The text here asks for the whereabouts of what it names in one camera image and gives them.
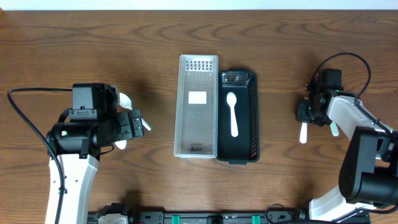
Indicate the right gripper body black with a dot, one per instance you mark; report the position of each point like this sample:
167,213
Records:
302,111

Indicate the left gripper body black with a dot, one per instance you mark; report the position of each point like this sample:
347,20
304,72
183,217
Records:
135,123

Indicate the white spoon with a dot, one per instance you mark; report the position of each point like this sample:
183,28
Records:
121,144
231,101

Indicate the white spoon angled large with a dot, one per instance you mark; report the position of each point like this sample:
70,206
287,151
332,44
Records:
123,100

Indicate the white fork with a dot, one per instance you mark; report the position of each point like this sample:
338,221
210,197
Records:
334,129
303,133

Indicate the clear mesh plastic tray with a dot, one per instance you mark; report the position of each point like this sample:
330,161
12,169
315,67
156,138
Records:
196,121

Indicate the black mesh plastic tray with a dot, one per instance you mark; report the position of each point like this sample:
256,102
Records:
244,147

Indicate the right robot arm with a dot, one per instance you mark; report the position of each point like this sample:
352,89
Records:
368,176

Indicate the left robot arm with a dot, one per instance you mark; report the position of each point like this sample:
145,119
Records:
76,147

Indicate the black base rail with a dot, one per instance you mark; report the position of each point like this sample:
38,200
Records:
120,213

